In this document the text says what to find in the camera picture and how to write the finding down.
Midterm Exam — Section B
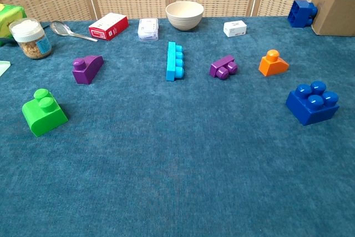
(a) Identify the clear plastic card case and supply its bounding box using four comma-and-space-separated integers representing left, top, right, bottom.
137, 17, 160, 42

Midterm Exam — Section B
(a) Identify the small white box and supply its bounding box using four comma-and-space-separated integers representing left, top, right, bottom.
223, 20, 247, 38

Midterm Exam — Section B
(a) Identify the cardboard box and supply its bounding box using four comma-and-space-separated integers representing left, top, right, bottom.
311, 0, 355, 37

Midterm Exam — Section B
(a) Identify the green two-stud rounded block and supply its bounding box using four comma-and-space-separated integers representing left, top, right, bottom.
21, 88, 69, 138

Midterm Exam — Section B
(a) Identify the light blue long block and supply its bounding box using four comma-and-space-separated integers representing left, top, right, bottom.
165, 41, 185, 82

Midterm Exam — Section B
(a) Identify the white-lidded snack jar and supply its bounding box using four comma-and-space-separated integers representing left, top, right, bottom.
8, 17, 53, 60

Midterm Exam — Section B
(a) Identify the small purple two-stud block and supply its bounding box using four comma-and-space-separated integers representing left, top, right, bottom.
209, 54, 239, 80

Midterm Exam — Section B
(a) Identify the beige bowl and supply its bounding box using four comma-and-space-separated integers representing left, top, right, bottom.
165, 1, 205, 32

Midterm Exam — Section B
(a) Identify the light green dustpan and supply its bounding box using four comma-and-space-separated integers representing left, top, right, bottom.
0, 60, 12, 78

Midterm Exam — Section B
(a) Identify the green yellow tissue box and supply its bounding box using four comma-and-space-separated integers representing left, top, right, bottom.
0, 3, 28, 47

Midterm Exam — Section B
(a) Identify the metal spoon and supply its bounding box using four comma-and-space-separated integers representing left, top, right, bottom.
50, 20, 99, 43

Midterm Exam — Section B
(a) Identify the teal blue table cloth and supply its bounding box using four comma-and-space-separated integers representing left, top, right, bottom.
0, 16, 355, 237

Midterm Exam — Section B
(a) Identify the dark blue four-stud block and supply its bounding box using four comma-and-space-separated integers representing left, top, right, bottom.
287, 0, 318, 28
285, 80, 341, 127

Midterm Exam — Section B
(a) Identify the orange sloped one-stud block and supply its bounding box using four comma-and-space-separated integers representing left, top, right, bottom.
258, 49, 290, 77

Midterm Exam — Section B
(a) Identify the red and white box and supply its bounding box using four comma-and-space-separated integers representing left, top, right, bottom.
88, 12, 130, 42

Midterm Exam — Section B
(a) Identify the purple sloped one-stud block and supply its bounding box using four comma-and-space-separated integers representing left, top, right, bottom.
72, 55, 104, 85

